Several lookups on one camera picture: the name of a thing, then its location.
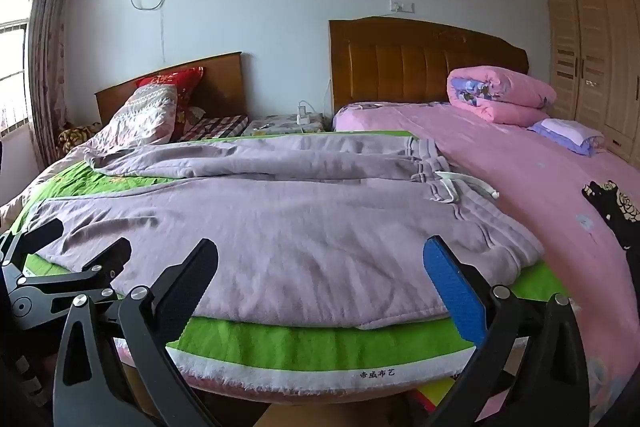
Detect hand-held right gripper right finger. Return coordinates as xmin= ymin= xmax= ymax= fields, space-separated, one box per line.
xmin=422 ymin=235 xmax=591 ymax=427

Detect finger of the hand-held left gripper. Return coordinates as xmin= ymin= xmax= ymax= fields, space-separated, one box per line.
xmin=75 ymin=238 xmax=132 ymax=292
xmin=0 ymin=219 xmax=65 ymax=267

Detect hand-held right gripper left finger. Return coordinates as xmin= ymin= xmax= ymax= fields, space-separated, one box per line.
xmin=52 ymin=238 xmax=221 ymax=427

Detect lilac pants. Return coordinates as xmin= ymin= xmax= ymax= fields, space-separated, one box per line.
xmin=35 ymin=134 xmax=546 ymax=328

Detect yellow red mat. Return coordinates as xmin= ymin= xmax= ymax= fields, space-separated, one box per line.
xmin=417 ymin=374 xmax=469 ymax=409

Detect yellow brown plush blanket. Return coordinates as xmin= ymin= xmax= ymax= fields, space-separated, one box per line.
xmin=57 ymin=122 xmax=101 ymax=154

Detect pink bedsheet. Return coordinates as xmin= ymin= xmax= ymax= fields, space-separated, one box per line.
xmin=332 ymin=102 xmax=640 ymax=413

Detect green printed blanket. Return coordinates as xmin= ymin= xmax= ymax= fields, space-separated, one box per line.
xmin=10 ymin=129 xmax=571 ymax=383

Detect pink patterned quilt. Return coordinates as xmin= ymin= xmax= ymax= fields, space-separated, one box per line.
xmin=0 ymin=84 xmax=182 ymax=220

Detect nightstand with printed cloth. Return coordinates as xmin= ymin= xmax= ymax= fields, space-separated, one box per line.
xmin=242 ymin=113 xmax=326 ymax=138

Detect black printed cloth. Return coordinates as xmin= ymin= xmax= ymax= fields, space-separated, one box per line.
xmin=581 ymin=179 xmax=640 ymax=251

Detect brown curtain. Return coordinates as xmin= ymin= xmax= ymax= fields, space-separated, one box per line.
xmin=27 ymin=0 xmax=79 ymax=170

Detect window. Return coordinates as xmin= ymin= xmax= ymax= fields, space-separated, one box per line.
xmin=0 ymin=0 xmax=39 ymax=138

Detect red pillow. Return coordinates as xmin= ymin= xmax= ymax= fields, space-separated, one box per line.
xmin=135 ymin=67 xmax=206 ymax=124

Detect purple pillow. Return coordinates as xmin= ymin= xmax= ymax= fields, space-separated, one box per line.
xmin=527 ymin=118 xmax=606 ymax=156

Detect pink floral pillow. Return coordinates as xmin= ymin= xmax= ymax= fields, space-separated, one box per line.
xmin=446 ymin=67 xmax=557 ymax=126

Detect plain wooden headboard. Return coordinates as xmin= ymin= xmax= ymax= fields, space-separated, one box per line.
xmin=95 ymin=52 xmax=246 ymax=128

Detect wooden headboard right bed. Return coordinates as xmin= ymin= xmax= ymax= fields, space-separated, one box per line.
xmin=328 ymin=17 xmax=530 ymax=118

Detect light wooden wardrobe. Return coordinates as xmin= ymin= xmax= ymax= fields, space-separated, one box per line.
xmin=544 ymin=0 xmax=640 ymax=152

